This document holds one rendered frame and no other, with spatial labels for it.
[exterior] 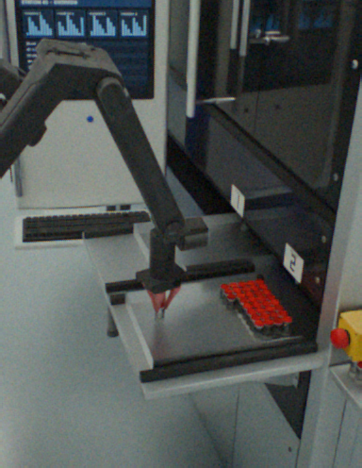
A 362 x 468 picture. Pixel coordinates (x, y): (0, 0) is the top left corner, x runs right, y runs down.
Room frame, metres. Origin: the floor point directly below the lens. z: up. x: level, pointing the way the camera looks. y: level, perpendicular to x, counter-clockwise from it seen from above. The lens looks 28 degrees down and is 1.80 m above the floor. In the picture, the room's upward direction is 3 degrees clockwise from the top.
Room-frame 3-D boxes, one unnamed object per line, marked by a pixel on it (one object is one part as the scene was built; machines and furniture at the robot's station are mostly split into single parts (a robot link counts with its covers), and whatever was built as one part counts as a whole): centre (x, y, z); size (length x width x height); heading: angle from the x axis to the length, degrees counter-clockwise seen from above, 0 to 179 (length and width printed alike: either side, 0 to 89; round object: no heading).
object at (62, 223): (1.85, 0.29, 0.82); 0.40 x 0.14 x 0.02; 102
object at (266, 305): (1.30, -0.20, 0.91); 0.18 x 0.02 x 0.05; 18
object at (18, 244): (1.91, 0.31, 0.79); 0.45 x 0.28 x 0.03; 102
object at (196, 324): (1.26, -0.07, 0.90); 0.34 x 0.26 x 0.04; 108
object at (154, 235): (1.26, 0.03, 1.10); 0.07 x 0.06 x 0.07; 115
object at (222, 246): (1.62, -0.06, 0.90); 0.34 x 0.26 x 0.04; 109
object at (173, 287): (1.26, 0.04, 0.97); 0.07 x 0.07 x 0.09; 34
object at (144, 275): (1.26, 0.04, 1.04); 0.10 x 0.07 x 0.07; 124
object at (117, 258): (1.44, -0.05, 0.87); 0.70 x 0.48 x 0.02; 19
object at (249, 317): (1.29, -0.16, 0.91); 0.18 x 0.02 x 0.05; 18
